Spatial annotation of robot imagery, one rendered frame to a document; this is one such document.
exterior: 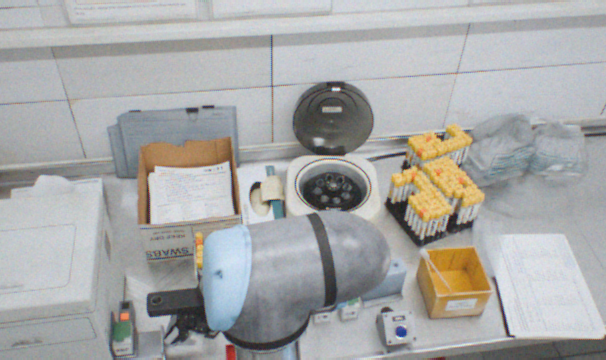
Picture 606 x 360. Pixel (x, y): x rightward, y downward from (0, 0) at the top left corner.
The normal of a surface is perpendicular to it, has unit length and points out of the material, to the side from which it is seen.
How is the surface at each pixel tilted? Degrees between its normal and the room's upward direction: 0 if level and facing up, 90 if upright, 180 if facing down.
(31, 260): 0
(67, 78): 90
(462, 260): 90
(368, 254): 53
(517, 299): 1
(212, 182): 2
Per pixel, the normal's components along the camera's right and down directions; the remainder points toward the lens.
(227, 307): 0.21, 0.43
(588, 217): 0.04, -0.70
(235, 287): 0.17, 0.07
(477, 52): 0.17, 0.71
